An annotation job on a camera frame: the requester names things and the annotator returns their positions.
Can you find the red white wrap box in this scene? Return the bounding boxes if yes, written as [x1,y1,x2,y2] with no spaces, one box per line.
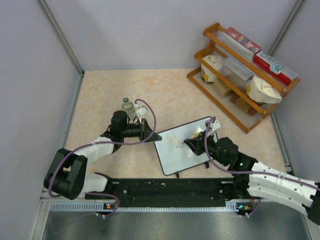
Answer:
[252,51,299,86]

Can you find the clear glass bottle green cap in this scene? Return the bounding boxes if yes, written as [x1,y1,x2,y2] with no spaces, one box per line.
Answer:
[121,97,136,120]

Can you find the white whiteboard black frame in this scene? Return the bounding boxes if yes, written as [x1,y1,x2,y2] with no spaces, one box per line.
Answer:
[154,116,212,176]

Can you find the tan sponge block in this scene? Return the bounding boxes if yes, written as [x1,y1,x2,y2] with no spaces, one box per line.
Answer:
[212,78,233,98]

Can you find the white cup paper cover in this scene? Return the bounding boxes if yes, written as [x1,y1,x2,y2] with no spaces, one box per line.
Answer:
[246,75,283,104]
[200,54,224,85]

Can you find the grey white box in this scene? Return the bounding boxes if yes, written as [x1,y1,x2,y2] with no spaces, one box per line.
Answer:
[220,56,254,84]

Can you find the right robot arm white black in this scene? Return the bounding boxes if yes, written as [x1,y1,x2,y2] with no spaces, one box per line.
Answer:
[183,131,320,225]

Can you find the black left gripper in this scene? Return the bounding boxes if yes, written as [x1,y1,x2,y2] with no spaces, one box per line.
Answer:
[121,118,161,143]

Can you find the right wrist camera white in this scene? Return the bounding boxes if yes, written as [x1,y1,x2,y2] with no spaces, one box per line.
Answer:
[207,120,221,136]

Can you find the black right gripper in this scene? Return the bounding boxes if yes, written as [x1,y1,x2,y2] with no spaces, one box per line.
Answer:
[185,129,229,167]

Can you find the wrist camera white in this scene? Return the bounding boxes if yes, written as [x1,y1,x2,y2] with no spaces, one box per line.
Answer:
[207,120,221,136]
[134,103,148,119]

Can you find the orange wooden shelf rack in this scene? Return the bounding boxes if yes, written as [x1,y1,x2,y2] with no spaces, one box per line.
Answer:
[187,23,300,133]

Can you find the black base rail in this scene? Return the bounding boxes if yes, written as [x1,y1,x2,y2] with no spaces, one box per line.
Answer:
[56,177,266,208]

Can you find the red white foil box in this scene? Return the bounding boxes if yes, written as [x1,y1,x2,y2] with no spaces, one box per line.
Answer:
[221,27,262,61]

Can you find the brown block on shelf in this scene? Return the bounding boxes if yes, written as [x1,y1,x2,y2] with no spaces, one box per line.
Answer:
[230,93,257,116]

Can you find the white cup paper cover right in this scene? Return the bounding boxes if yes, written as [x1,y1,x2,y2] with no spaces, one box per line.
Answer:
[246,75,283,104]

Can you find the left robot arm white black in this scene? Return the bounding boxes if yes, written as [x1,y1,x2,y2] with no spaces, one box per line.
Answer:
[43,110,162,200]

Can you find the yellow capped white marker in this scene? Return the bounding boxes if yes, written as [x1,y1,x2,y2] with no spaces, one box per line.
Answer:
[175,131,202,148]

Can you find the white cup paper cover left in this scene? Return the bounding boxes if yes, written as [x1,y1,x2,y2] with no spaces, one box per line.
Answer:
[200,54,224,85]

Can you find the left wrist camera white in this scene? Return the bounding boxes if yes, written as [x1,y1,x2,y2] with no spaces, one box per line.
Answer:
[134,103,148,119]

